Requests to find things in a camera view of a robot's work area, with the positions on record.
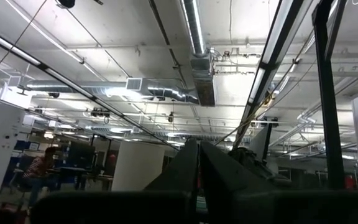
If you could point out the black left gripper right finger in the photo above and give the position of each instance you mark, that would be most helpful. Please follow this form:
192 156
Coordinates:
219 174

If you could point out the person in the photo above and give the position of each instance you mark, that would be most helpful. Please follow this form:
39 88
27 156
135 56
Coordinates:
37 169

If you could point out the silver horizontal ceiling duct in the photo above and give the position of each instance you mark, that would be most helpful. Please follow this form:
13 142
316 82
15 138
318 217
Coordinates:
110 88

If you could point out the dark computer monitor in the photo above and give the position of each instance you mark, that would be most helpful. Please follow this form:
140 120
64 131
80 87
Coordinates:
79 154

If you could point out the white tilted panel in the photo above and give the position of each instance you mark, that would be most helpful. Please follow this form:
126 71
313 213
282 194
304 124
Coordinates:
258 143

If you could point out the silver spiral ceiling duct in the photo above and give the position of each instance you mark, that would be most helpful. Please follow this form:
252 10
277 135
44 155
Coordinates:
195 25

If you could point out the white square room column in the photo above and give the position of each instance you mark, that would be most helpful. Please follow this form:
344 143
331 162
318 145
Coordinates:
138 166

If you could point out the black overhead light bar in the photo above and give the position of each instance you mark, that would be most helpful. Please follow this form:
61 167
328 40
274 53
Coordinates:
269 59

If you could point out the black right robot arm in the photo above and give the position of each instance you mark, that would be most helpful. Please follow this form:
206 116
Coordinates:
247 161

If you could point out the dark red bag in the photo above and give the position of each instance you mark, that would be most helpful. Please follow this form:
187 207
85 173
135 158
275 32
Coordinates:
5 214

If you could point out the black vertical frame post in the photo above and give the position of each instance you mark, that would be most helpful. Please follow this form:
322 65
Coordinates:
329 109

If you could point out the rectangular metal duct box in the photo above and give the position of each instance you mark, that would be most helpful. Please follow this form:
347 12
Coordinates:
204 82

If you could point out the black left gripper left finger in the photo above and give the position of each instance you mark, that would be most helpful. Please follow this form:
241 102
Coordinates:
182 171

